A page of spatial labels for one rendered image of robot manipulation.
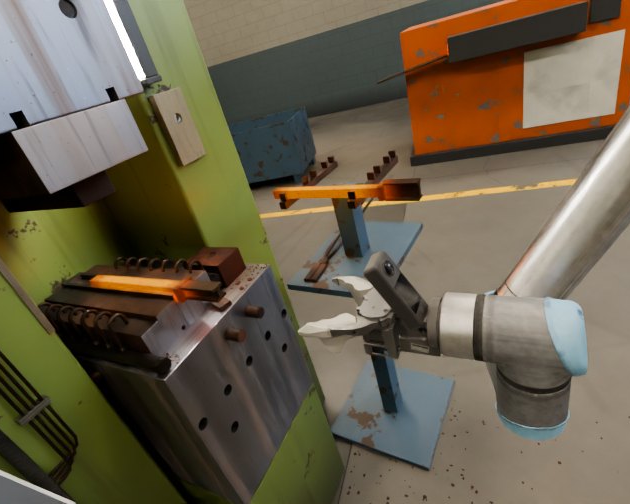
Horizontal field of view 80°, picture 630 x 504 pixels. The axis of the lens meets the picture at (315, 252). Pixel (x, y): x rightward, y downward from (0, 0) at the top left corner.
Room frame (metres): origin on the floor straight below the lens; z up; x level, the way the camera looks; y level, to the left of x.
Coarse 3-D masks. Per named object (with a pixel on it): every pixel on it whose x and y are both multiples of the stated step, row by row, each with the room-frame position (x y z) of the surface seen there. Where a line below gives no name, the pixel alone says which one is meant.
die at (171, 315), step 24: (72, 288) 0.88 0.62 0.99; (96, 288) 0.82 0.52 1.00; (120, 288) 0.77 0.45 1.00; (120, 312) 0.69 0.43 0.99; (144, 312) 0.65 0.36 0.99; (168, 312) 0.65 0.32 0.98; (192, 312) 0.69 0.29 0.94; (96, 336) 0.68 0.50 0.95; (120, 336) 0.63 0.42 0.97; (144, 336) 0.59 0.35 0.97; (168, 336) 0.63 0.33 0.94
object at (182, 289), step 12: (96, 276) 0.86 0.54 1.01; (108, 276) 0.84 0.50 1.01; (120, 276) 0.82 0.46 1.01; (132, 288) 0.76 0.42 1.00; (144, 288) 0.74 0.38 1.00; (156, 288) 0.71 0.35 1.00; (168, 288) 0.69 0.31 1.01; (180, 288) 0.67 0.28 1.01; (192, 288) 0.65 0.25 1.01; (204, 288) 0.64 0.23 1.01; (216, 288) 0.63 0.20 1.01; (180, 300) 0.67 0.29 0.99; (204, 300) 0.64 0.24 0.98; (216, 300) 0.62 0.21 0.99
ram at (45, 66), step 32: (0, 0) 0.66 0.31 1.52; (32, 0) 0.69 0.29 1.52; (64, 0) 0.74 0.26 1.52; (96, 0) 0.78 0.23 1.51; (0, 32) 0.64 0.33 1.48; (32, 32) 0.67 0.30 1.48; (64, 32) 0.71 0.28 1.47; (96, 32) 0.76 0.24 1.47; (0, 64) 0.62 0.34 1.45; (32, 64) 0.65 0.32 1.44; (64, 64) 0.69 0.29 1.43; (96, 64) 0.74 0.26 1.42; (128, 64) 0.79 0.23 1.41; (0, 96) 0.60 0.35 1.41; (32, 96) 0.63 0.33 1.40; (64, 96) 0.67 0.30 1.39; (96, 96) 0.71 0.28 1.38; (128, 96) 0.76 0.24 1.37; (0, 128) 0.58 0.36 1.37
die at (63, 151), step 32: (32, 128) 0.61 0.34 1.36; (64, 128) 0.65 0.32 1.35; (96, 128) 0.69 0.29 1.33; (128, 128) 0.74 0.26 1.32; (0, 160) 0.63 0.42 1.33; (32, 160) 0.59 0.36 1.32; (64, 160) 0.63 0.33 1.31; (96, 160) 0.67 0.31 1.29; (0, 192) 0.67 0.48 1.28; (32, 192) 0.61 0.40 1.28
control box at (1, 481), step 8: (0, 472) 0.31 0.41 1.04; (0, 480) 0.30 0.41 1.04; (8, 480) 0.30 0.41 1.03; (16, 480) 0.31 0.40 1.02; (0, 488) 0.29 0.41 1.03; (8, 488) 0.30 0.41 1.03; (16, 488) 0.30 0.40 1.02; (24, 488) 0.30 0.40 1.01; (32, 488) 0.30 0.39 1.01; (40, 488) 0.31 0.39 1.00; (0, 496) 0.29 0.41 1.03; (8, 496) 0.29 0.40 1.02; (16, 496) 0.29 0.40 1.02; (24, 496) 0.29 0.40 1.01; (32, 496) 0.30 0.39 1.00; (40, 496) 0.30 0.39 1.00; (48, 496) 0.30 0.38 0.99; (56, 496) 0.30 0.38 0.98
